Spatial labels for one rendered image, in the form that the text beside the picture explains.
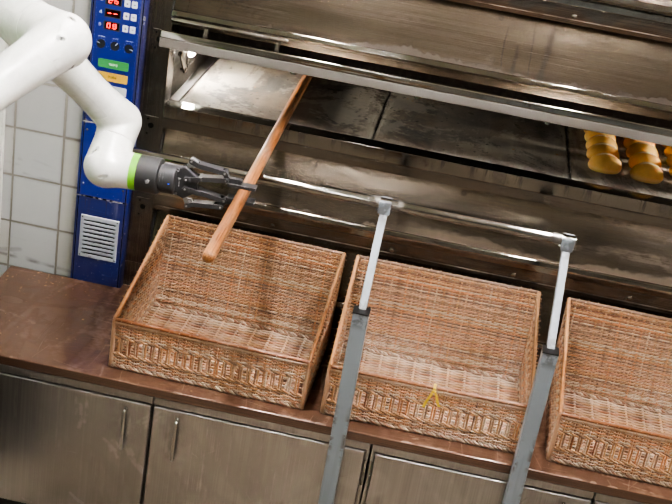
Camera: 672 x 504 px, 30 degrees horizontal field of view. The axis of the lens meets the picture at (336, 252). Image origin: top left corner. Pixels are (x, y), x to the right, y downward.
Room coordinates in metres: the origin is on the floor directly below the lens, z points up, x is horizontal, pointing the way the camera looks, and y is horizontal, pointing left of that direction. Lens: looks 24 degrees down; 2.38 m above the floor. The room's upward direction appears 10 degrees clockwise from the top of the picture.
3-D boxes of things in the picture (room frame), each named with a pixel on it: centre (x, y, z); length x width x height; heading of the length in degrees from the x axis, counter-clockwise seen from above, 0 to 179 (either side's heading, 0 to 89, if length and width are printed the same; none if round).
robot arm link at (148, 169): (2.88, 0.48, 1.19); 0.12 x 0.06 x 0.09; 177
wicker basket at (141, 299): (3.16, 0.27, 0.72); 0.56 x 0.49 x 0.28; 84
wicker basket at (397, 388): (3.11, -0.32, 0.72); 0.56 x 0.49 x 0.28; 86
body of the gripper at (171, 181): (2.87, 0.41, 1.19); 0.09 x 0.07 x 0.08; 87
